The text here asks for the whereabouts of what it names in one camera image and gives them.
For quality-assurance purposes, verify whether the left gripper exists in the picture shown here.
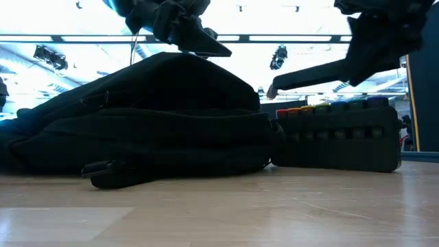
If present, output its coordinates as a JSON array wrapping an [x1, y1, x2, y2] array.
[[111, 0, 233, 58]]

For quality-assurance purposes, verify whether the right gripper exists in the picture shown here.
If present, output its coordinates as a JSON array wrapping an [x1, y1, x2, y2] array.
[[266, 0, 437, 101]]

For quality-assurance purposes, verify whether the marker set case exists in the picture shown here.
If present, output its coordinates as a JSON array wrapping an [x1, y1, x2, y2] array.
[[270, 95, 403, 174]]

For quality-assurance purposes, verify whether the black backpack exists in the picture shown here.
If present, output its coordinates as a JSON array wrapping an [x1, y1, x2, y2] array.
[[0, 51, 286, 190]]

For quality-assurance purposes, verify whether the black ceiling lamp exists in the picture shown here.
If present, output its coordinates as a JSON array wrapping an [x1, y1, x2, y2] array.
[[269, 44, 289, 72], [32, 44, 69, 72]]

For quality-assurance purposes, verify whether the red bin rack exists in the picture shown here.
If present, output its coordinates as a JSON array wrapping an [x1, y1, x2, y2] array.
[[399, 133, 413, 152]]

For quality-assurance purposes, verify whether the black curtain panel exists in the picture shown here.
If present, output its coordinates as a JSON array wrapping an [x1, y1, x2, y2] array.
[[406, 3, 439, 154]]

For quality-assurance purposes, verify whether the yellow cable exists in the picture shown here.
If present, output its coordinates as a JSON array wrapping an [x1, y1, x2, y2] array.
[[405, 54, 422, 152]]

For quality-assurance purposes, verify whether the black table frame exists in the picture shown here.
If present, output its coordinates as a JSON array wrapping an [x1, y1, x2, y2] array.
[[400, 150, 439, 164]]

